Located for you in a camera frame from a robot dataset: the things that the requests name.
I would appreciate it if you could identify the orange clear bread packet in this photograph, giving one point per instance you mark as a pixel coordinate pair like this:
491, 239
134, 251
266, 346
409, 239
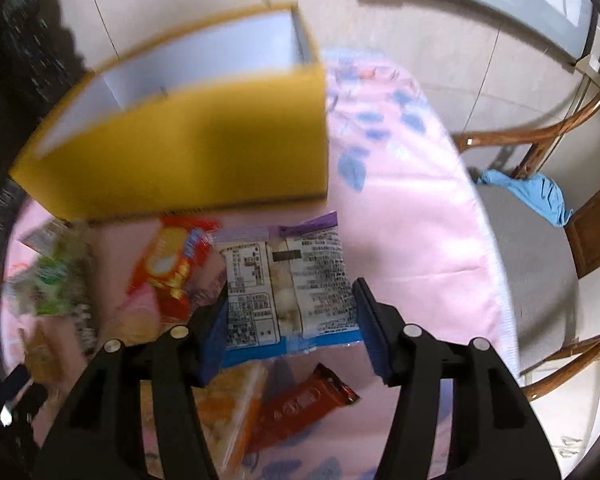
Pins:
225, 410

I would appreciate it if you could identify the pink floral tablecloth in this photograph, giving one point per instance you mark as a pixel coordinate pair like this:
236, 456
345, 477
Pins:
420, 260

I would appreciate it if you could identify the yellow cardboard box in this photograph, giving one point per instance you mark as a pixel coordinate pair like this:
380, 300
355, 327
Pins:
205, 160

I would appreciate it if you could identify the black speckled object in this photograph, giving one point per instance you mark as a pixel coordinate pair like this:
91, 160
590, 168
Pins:
20, 85

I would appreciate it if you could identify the wooden chair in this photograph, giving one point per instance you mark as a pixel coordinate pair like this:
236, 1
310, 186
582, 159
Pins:
520, 132

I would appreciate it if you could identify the red brown bar packet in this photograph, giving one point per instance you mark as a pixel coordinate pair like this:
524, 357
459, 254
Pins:
300, 405

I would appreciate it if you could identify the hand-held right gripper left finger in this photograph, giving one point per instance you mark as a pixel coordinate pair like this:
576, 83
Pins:
215, 340

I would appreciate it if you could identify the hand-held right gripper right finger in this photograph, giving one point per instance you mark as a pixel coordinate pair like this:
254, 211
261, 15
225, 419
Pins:
375, 340

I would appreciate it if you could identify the white blue snack packet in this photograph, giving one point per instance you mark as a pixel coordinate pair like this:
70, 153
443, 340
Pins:
310, 280

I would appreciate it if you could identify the grey seat cushion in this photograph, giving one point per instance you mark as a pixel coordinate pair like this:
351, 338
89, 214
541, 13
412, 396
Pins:
530, 270

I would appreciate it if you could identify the blue cloth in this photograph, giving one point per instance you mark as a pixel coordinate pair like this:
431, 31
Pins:
540, 195

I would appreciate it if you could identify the brown snack packet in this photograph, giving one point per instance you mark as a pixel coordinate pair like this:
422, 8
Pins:
42, 355

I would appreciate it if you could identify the red cracker packet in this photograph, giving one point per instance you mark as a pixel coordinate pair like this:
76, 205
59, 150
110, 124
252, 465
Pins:
170, 260

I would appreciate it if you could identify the green snack packet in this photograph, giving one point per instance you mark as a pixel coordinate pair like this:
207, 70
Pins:
55, 275

